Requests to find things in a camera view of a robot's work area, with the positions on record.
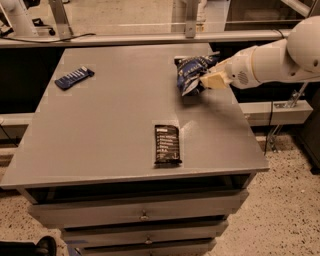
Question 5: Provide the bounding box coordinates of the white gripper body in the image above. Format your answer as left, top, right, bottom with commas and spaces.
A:
225, 45, 262, 89

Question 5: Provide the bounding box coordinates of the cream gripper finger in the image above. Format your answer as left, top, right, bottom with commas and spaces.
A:
200, 72, 232, 89
209, 58, 231, 73

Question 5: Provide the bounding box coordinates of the blue potato chip bag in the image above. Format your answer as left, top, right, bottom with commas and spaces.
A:
174, 52, 220, 96

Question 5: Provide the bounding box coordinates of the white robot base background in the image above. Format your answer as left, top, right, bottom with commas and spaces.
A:
0, 0, 38, 37

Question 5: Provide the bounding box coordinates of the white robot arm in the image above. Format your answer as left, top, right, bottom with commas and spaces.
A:
200, 16, 320, 89

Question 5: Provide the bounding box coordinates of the black rxbar chocolate bar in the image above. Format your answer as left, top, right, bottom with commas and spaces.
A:
155, 125, 182, 164

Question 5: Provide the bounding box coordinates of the grey drawer cabinet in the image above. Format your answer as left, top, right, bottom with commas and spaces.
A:
0, 42, 270, 256

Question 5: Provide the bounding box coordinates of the top grey drawer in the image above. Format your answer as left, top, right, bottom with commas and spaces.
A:
29, 189, 249, 228

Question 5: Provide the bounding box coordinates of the grey drawer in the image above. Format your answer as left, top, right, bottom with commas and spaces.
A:
63, 219, 228, 248
29, 189, 249, 228
81, 239, 216, 256

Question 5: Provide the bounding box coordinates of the middle grey drawer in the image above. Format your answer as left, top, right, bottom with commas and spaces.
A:
63, 219, 228, 248

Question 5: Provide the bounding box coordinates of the blue snack bar wrapper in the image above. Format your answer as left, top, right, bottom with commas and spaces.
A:
54, 66, 94, 90

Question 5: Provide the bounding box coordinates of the bottom grey drawer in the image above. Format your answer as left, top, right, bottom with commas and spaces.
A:
81, 239, 216, 256

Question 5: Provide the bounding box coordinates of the grey metal railing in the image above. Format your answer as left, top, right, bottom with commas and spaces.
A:
0, 29, 291, 48

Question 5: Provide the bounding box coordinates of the black object bottom left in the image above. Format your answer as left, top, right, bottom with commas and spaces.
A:
0, 236, 57, 256

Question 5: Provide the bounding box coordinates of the black hanging cable right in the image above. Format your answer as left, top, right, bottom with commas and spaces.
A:
263, 101, 276, 156

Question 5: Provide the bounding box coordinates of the black cable on railing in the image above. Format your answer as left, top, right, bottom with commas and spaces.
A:
0, 29, 98, 44

